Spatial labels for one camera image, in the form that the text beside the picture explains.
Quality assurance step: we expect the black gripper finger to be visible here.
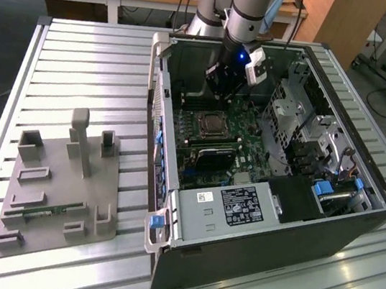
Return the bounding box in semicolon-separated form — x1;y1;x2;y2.
201;61;230;103
224;75;247;105

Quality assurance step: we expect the metal socket cover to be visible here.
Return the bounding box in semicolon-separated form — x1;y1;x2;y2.
195;109;234;142

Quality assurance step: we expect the silver CPU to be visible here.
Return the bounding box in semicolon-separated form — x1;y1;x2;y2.
204;114;226;134

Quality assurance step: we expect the metal locking lever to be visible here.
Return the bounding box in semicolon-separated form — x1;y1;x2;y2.
200;130;234;144

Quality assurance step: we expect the black RAM slot bank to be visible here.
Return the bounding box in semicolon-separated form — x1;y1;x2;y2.
178;91;223;116
183;132;240;156

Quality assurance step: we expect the CPU socket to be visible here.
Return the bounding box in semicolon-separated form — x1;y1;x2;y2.
194;107;236;144

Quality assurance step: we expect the metal drive cage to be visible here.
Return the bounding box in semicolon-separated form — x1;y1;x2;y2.
252;56;349;184

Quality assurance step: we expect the green motherboard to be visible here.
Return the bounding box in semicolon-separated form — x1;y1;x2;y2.
162;87;289;205

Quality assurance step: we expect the black graphics card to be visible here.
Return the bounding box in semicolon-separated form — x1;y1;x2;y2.
187;140;239;176

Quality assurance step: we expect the silver chipset heatsink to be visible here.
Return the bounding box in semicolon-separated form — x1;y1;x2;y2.
236;170;260;190

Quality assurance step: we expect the wooden cabinet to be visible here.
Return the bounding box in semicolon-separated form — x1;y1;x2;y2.
292;0;386;76

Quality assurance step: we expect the blue disk carrier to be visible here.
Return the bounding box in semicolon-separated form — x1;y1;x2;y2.
309;179;334;204

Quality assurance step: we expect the silver power supply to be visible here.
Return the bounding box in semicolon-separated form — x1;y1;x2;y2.
165;169;288;257

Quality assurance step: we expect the blue case latch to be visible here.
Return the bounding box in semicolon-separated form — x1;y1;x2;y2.
147;212;166;234

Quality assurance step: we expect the black PC case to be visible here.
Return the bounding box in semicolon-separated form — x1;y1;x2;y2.
114;18;386;289

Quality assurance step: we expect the grey parts rack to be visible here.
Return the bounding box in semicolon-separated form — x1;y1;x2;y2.
0;96;136;277

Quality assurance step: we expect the green RAM stick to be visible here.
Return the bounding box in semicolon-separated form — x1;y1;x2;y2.
21;199;70;224

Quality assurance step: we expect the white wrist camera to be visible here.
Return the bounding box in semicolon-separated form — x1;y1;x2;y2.
242;44;277;89

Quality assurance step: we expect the coloured wire bundle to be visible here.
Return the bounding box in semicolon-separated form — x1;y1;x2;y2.
331;144;362;186

